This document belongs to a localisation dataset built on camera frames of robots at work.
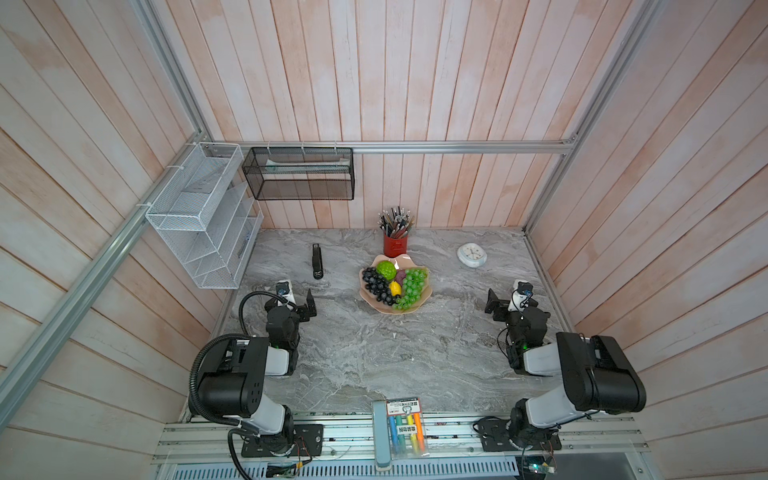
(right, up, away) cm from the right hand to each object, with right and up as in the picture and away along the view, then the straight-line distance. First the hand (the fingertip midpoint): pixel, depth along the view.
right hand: (506, 289), depth 91 cm
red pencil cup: (-34, +14, +15) cm, 40 cm away
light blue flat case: (-39, -37, -18) cm, 57 cm away
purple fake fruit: (-33, +4, +7) cm, 34 cm away
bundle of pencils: (-34, +22, +7) cm, 41 cm away
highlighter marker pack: (-33, -33, -17) cm, 50 cm away
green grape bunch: (-29, 0, +4) cm, 29 cm away
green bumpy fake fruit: (-37, +6, +7) cm, 38 cm away
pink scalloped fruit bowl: (-31, +8, +13) cm, 35 cm away
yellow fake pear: (-34, 0, +6) cm, 35 cm away
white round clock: (-5, +11, +18) cm, 22 cm away
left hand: (-66, -2, 0) cm, 66 cm away
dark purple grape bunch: (-40, +1, +4) cm, 40 cm away
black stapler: (-62, +8, +13) cm, 64 cm away
